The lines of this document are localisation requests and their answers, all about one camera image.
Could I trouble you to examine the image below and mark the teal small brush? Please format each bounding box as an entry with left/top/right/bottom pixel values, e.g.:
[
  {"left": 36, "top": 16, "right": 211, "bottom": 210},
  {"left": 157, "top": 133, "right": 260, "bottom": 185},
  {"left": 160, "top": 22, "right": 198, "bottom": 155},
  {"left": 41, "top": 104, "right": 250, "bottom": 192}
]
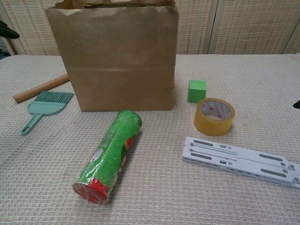
[{"left": 21, "top": 91, "right": 75, "bottom": 136}]

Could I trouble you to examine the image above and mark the brown paper bag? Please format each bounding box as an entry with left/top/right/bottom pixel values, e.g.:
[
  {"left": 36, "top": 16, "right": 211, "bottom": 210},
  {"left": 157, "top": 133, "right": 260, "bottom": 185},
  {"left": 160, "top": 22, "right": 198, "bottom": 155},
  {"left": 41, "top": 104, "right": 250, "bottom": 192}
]
[{"left": 44, "top": 0, "right": 179, "bottom": 112}]

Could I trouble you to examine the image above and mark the green cube block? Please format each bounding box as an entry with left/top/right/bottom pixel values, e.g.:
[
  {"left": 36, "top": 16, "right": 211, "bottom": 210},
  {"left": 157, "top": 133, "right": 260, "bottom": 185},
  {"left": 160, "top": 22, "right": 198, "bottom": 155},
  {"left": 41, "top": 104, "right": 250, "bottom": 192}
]
[{"left": 187, "top": 79, "right": 208, "bottom": 103}]

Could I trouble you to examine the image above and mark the clear packing tape roll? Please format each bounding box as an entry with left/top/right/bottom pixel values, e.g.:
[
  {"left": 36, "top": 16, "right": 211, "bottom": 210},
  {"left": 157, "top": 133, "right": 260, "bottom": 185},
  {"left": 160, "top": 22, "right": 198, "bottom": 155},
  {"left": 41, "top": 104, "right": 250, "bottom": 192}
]
[{"left": 193, "top": 97, "right": 236, "bottom": 136}]

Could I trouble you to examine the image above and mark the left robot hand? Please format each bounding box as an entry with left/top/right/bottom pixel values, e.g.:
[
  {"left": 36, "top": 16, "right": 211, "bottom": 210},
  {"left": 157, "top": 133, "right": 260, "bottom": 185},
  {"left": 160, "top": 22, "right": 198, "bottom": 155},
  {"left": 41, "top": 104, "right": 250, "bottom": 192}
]
[{"left": 0, "top": 20, "right": 21, "bottom": 39}]

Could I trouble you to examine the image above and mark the woven folding screen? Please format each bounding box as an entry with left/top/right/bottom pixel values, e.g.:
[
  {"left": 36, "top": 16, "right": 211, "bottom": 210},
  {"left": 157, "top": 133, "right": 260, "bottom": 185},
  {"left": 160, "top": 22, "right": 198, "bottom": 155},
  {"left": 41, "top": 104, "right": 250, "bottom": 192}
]
[{"left": 0, "top": 0, "right": 300, "bottom": 56}]

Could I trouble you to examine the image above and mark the white folding laptop stand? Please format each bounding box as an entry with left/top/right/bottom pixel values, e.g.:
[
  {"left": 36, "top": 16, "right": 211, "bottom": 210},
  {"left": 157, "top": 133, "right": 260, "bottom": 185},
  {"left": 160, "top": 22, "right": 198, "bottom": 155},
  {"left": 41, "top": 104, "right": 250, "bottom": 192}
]
[{"left": 181, "top": 136, "right": 300, "bottom": 189}]

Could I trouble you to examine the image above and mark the wooden rod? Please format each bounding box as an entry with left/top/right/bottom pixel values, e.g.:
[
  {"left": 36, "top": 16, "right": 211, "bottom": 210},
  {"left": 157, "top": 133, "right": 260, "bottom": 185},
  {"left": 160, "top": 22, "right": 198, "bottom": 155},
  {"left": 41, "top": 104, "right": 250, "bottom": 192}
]
[{"left": 13, "top": 74, "right": 70, "bottom": 103}]

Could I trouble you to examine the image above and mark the beige woven tablecloth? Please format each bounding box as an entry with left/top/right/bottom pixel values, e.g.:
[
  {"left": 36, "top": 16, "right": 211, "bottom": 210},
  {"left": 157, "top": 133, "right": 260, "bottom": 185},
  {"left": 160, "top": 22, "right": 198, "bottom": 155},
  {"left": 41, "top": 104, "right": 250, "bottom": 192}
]
[{"left": 0, "top": 54, "right": 300, "bottom": 225}]

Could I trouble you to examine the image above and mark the green chip can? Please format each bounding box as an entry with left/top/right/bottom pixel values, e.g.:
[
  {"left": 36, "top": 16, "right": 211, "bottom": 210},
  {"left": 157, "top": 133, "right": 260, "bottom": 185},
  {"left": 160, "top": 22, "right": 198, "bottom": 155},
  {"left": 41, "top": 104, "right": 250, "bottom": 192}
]
[{"left": 72, "top": 110, "right": 143, "bottom": 204}]

